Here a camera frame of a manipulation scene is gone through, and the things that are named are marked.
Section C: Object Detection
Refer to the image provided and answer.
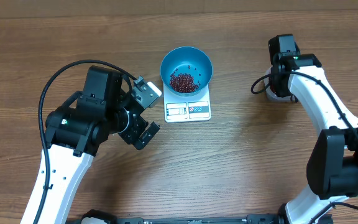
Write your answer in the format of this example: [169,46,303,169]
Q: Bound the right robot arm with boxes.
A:
[264,34,358,223]

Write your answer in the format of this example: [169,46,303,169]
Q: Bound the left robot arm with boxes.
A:
[21,65,162,223]

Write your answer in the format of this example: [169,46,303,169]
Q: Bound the white digital kitchen scale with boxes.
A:
[163,85,212,123]

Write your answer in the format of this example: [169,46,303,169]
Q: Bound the red beans in bowl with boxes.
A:
[168,65,202,94]

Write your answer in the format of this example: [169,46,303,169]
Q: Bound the blue metal bowl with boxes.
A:
[160,46,213,96]

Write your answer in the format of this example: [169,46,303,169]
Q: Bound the clear plastic container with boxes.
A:
[264,67,291,103]

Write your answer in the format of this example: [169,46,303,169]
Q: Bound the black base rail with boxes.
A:
[67,210,334,224]

